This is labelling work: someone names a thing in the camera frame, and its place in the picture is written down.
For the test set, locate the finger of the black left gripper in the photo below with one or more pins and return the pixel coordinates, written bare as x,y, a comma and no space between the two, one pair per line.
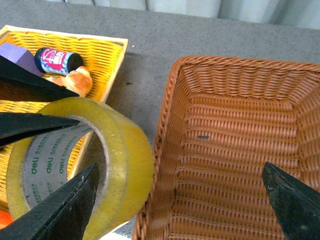
20,85
18,126

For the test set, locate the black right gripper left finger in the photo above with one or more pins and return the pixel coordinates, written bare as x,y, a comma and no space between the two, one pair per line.
64,215

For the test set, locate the brown wicker basket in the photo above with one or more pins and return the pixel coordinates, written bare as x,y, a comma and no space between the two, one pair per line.
221,120

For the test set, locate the purple foam cube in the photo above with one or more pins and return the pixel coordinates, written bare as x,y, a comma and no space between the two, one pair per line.
21,57

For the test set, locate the yellow woven basket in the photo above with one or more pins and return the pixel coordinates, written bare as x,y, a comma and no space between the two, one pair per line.
102,56

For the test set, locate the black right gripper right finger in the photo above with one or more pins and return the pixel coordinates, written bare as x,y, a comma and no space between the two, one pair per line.
295,204

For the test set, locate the toy croissant bread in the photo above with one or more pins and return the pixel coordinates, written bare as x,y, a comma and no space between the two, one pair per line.
78,81

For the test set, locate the small dark labelled jar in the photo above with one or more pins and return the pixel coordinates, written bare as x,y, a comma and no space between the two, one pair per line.
54,61

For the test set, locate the orange toy carrot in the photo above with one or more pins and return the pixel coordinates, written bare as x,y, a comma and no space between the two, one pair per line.
5,219

